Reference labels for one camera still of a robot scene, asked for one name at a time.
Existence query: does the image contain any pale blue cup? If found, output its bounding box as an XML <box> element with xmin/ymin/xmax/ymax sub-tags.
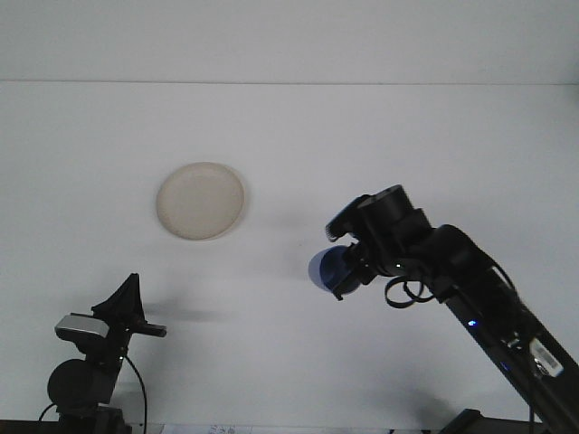
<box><xmin>308</xmin><ymin>246</ymin><xmax>361</xmax><ymax>294</ymax></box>

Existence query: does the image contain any pale round plate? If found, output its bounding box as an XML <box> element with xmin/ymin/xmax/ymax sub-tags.
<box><xmin>156</xmin><ymin>161</ymin><xmax>252</xmax><ymax>242</ymax></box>

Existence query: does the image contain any long black arm cable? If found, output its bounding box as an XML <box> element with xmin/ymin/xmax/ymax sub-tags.
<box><xmin>122</xmin><ymin>354</ymin><xmax>149</xmax><ymax>429</ymax></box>

